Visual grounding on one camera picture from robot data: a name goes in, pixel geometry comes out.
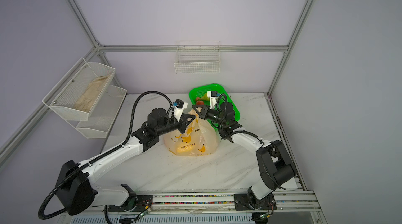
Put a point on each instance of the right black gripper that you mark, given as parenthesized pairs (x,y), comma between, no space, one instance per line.
(204,114)

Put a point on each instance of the white mesh shelf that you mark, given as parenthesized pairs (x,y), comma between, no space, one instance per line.
(101,120)
(64,95)

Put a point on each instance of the green fake pear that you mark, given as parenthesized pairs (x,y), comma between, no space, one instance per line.
(206,96)

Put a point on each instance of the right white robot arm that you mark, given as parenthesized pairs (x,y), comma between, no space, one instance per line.
(276,167)

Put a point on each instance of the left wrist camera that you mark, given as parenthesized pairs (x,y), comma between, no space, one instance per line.
(178,107)

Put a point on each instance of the upper white mesh shelf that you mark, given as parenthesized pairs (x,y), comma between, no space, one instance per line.
(64,95)

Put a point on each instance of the red fake strawberry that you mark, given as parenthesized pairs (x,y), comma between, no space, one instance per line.
(199,101)

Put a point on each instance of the lower white mesh shelf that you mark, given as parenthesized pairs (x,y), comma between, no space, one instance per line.
(101,120)

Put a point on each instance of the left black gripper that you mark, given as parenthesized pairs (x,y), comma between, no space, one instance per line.
(184,122)

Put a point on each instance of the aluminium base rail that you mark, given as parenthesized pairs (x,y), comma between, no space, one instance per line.
(301,207)

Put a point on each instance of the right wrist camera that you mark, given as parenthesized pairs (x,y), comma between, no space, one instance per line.
(213,98)

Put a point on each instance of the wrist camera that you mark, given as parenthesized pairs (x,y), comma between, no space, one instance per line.
(178,107)
(213,98)

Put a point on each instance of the folded beige bags in shelf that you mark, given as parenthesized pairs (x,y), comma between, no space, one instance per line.
(90,95)

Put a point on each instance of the beige plastic bag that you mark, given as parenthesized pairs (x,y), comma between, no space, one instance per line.
(199,139)

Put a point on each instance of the white wire wall basket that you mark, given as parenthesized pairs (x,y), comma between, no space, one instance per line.
(197,57)

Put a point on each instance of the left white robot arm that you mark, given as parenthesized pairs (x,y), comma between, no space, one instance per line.
(83,190)

